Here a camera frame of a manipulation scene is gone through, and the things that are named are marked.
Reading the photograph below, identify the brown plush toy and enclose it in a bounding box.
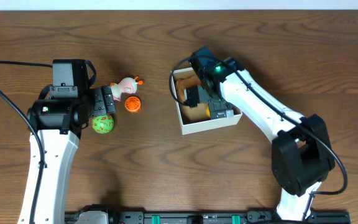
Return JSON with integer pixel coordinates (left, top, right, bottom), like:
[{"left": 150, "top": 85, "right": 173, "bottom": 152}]
[{"left": 175, "top": 75, "right": 201, "bottom": 103}]

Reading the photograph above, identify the pink white snail toy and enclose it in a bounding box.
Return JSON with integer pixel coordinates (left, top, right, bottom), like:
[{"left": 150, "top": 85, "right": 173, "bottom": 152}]
[{"left": 110, "top": 76, "right": 144, "bottom": 101}]

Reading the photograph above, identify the yellow rubber duck toy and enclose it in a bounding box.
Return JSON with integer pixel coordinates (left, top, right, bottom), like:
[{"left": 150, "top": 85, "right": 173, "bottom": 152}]
[{"left": 206, "top": 105, "right": 211, "bottom": 118}]

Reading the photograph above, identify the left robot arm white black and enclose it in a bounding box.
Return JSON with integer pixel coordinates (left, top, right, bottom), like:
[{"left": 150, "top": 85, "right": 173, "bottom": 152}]
[{"left": 18, "top": 85, "right": 115, "bottom": 223}]

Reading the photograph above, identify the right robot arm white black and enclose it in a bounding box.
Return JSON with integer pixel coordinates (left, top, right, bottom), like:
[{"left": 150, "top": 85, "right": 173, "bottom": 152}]
[{"left": 182, "top": 55, "right": 336, "bottom": 222}]

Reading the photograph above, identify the green numbered dice ball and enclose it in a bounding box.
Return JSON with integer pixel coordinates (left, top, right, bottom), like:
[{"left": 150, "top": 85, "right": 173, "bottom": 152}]
[{"left": 92, "top": 114, "right": 114, "bottom": 134}]

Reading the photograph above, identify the orange lattice ball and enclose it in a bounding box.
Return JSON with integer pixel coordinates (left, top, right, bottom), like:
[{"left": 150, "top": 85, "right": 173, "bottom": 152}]
[{"left": 124, "top": 96, "right": 141, "bottom": 113}]

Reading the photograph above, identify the right black cable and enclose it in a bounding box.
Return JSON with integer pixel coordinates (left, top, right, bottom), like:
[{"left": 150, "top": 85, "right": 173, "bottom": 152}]
[{"left": 168, "top": 55, "right": 349, "bottom": 220}]

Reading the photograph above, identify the black cable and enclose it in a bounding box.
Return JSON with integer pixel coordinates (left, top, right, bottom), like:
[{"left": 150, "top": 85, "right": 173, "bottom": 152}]
[
  {"left": 0, "top": 60, "right": 53, "bottom": 224},
  {"left": 168, "top": 55, "right": 349, "bottom": 220}
]

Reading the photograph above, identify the left black cable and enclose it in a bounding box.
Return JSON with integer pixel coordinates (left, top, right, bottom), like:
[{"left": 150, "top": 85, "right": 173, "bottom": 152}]
[{"left": 0, "top": 60, "right": 53, "bottom": 224}]

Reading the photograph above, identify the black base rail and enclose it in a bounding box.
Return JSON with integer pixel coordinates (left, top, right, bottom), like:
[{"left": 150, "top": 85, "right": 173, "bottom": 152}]
[{"left": 64, "top": 204, "right": 351, "bottom": 224}]

